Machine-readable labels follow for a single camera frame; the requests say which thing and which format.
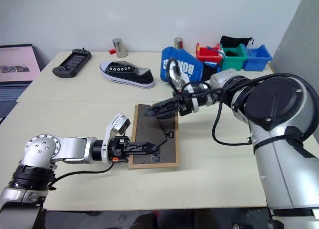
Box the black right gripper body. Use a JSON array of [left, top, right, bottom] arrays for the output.
[[178, 90, 194, 116]]

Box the black and white sneaker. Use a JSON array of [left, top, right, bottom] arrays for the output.
[[99, 60, 156, 89]]

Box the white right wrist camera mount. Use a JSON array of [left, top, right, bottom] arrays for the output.
[[167, 64, 200, 114]]

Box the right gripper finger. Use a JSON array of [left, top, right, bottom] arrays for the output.
[[152, 95, 186, 110], [144, 105, 181, 119]]

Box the laptop computer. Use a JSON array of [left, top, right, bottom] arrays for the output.
[[0, 43, 42, 125]]

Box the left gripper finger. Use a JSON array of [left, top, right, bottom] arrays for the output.
[[124, 142, 160, 151], [124, 150, 160, 157]]

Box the large silver metal cup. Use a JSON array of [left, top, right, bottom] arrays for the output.
[[112, 37, 129, 58]]

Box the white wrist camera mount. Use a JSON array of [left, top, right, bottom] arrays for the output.
[[167, 64, 200, 114], [101, 113, 132, 165]]

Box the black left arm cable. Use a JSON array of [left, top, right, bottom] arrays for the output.
[[49, 163, 115, 191]]

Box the green plastic bin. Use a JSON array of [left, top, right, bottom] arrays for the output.
[[218, 43, 249, 72]]

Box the black drawstring pouch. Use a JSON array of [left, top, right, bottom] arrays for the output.
[[219, 35, 255, 50]]

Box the black handheld game console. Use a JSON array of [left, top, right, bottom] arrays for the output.
[[52, 47, 92, 79]]

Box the blue plastic bin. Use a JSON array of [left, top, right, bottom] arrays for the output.
[[243, 44, 274, 72]]

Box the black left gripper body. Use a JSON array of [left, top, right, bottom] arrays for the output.
[[108, 136, 132, 164]]

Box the red plastic bin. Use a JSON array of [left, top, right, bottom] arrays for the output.
[[195, 42, 224, 64]]

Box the small silver metal cup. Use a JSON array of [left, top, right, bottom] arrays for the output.
[[173, 37, 185, 50]]

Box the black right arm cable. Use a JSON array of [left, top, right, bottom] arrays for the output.
[[212, 88, 254, 146]]

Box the blue printed fabric bag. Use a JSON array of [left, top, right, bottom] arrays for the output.
[[160, 46, 204, 83]]

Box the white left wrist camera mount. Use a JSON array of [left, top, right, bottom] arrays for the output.
[[101, 113, 132, 165]]

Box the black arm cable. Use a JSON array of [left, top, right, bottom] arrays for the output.
[[49, 163, 115, 191], [212, 88, 254, 146]]

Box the wooden framed black board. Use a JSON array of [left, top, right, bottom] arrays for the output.
[[128, 103, 180, 170]]

